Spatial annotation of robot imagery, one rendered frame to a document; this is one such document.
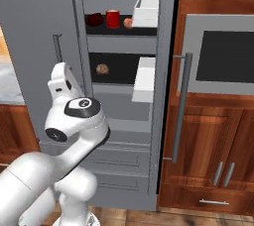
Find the grey fridge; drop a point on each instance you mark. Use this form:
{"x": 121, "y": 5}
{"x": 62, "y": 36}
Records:
{"x": 119, "y": 121}

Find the pink peach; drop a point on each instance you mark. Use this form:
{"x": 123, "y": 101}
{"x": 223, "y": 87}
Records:
{"x": 128, "y": 22}

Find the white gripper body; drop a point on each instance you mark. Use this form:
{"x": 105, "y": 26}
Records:
{"x": 60, "y": 70}

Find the white fridge door bin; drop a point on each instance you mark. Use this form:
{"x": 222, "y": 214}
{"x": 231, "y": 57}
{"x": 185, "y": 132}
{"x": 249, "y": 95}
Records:
{"x": 145, "y": 79}
{"x": 147, "y": 10}

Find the dark red round food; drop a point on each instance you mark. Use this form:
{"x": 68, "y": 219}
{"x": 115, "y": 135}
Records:
{"x": 94, "y": 20}

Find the wooden counter cupboard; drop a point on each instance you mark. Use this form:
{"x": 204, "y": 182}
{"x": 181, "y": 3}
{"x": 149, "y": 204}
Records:
{"x": 16, "y": 131}

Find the brown round food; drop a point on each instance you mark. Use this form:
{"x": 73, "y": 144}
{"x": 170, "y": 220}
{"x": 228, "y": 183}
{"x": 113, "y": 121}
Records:
{"x": 102, "y": 69}

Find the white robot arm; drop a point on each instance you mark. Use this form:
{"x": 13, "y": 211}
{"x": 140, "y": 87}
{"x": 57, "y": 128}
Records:
{"x": 76, "y": 137}

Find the wooden drawer front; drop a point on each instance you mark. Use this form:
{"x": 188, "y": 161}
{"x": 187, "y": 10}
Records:
{"x": 185, "y": 197}

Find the red mug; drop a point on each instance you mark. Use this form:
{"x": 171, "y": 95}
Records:
{"x": 112, "y": 19}

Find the grey freezer drawer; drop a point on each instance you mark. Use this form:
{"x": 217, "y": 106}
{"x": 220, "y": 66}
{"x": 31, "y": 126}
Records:
{"x": 125, "y": 167}

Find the grey open fridge door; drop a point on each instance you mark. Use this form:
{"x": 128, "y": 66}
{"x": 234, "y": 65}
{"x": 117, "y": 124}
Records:
{"x": 163, "y": 71}

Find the dark fridge shelf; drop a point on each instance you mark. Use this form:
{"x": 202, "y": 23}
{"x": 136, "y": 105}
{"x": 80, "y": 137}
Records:
{"x": 120, "y": 71}
{"x": 115, "y": 31}

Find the grey closed fridge door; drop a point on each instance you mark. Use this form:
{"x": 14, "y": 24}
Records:
{"x": 36, "y": 22}

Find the grey built-in oven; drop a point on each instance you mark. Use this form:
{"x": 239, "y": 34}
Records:
{"x": 225, "y": 55}

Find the wooden cupboard door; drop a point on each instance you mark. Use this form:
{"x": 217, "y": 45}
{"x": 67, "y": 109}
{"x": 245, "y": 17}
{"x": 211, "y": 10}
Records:
{"x": 198, "y": 137}
{"x": 245, "y": 150}

